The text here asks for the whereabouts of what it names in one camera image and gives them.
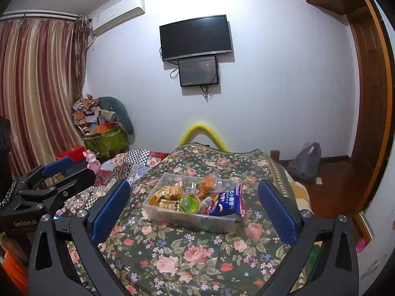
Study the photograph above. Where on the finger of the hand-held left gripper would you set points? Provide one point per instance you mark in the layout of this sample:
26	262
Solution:
57	166
77	180

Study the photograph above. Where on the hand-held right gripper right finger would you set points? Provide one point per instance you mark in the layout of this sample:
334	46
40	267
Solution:
277	212

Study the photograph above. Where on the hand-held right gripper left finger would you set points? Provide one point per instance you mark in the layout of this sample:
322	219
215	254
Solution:
111	209

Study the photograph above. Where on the yellow bread packet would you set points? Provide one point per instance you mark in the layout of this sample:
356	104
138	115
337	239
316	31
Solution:
156	199

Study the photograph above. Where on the blue snack bag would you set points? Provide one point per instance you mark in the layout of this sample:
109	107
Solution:
225	205

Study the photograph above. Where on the gold striped packet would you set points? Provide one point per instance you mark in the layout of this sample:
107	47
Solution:
169	205

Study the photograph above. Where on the pale bread packet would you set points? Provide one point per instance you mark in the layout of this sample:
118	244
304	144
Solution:
171	191

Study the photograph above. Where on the orange snack packet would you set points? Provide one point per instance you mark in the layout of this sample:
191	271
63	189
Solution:
208	185

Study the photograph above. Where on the clear plastic box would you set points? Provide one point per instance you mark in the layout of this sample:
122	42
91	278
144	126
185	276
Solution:
185	220

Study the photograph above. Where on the red box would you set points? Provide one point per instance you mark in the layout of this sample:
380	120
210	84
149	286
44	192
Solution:
71	154

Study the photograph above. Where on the pink plush toy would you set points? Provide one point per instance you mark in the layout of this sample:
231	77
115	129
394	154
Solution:
92	163

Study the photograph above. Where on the beige blanket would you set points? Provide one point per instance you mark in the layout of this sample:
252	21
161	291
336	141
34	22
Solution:
299	197

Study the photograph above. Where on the green patterned bag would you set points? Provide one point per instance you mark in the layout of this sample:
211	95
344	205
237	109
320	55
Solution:
105	143

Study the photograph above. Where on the orange cloth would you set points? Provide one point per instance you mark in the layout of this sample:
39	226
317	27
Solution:
12	265

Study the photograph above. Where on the patchwork quilt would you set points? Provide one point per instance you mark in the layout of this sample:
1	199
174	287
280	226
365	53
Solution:
135	163

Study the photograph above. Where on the grey backpack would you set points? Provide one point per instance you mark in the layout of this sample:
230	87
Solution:
305	163

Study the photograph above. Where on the orange cardboard box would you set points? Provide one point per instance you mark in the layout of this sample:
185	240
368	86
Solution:
103	128

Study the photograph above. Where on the pile of patterned cloths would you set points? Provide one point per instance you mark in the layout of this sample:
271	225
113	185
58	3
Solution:
85	108

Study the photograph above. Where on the green jelly cup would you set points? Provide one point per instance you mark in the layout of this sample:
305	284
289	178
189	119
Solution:
189	203

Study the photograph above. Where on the striped brown curtain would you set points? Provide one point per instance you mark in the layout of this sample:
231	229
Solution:
37	83

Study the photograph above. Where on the dark floral blanket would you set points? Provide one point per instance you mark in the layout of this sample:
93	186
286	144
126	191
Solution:
185	252

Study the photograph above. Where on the yellow foam tube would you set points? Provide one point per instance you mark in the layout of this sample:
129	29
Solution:
188	132

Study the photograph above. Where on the brown wooden door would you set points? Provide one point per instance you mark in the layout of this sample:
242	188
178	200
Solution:
367	98

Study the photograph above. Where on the white air conditioner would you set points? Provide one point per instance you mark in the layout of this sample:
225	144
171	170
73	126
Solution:
117	17

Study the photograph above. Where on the small black monitor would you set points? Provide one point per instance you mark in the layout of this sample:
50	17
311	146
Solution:
197	71

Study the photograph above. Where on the large black television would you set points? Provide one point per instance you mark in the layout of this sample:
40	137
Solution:
194	38

